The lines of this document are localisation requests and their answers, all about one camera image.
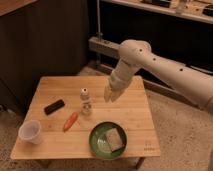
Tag orange carrot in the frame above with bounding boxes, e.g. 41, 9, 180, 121
63, 112, 78, 132

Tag dark wooden cabinet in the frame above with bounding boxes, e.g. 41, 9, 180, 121
0, 0, 88, 115

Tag tan sponge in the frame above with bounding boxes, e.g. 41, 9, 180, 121
105, 128, 123, 151

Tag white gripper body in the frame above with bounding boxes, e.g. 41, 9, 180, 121
109, 60, 138, 91

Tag green bowl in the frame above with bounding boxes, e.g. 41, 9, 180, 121
89, 122, 127, 160

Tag wooden table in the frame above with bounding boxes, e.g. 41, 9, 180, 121
10, 76, 161, 160

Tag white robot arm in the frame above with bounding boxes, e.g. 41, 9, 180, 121
104, 39, 213, 114

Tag black rectangular block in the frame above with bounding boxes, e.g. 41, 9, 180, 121
44, 99, 65, 115

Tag white plastic cup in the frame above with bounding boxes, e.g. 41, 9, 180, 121
18, 120, 42, 144

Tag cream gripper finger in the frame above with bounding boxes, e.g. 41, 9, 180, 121
111, 90, 122, 102
104, 86, 112, 102

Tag metal shelf rack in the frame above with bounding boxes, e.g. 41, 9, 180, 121
88, 0, 213, 111

